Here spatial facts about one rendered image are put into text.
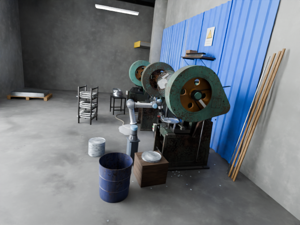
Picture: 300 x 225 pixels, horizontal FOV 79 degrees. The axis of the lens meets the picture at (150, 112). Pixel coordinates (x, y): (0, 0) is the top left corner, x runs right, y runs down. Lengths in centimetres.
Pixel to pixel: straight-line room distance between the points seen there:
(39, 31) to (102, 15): 275
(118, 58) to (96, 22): 181
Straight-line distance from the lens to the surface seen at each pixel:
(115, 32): 947
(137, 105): 287
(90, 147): 341
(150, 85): 429
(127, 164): 259
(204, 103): 288
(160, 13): 826
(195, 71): 263
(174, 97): 255
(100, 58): 938
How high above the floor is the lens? 171
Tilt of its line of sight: 15 degrees down
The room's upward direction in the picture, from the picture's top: 6 degrees clockwise
